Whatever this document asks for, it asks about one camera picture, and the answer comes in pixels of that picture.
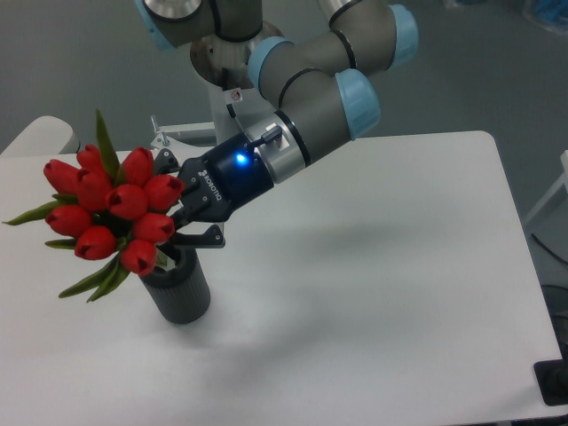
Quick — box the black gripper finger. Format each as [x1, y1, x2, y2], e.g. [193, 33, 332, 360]
[154, 148, 181, 177]
[170, 225, 225, 249]

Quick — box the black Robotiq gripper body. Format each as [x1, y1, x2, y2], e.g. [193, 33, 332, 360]
[173, 133, 274, 229]

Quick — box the red tulip bouquet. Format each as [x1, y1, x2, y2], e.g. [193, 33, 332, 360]
[7, 113, 185, 302]

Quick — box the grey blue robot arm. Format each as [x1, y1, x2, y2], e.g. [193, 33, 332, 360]
[137, 1, 419, 249]

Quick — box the dark grey ribbed vase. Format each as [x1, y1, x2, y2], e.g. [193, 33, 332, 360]
[141, 248, 211, 325]

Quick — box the white chair seat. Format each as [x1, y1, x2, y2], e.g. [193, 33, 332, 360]
[1, 115, 81, 158]

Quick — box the blue object top right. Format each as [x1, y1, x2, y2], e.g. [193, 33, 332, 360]
[522, 0, 567, 34]

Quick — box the black box at table edge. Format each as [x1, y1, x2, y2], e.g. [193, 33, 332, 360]
[533, 359, 567, 406]

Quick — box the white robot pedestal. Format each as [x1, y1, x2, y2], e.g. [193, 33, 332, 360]
[149, 21, 294, 151]

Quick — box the black pedestal cable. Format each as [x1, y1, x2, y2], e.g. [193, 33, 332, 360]
[220, 67, 249, 134]

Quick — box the black floor cable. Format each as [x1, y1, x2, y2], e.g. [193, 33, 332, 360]
[532, 233, 568, 261]

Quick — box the white furniture frame right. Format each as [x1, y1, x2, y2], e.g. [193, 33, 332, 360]
[522, 151, 567, 232]

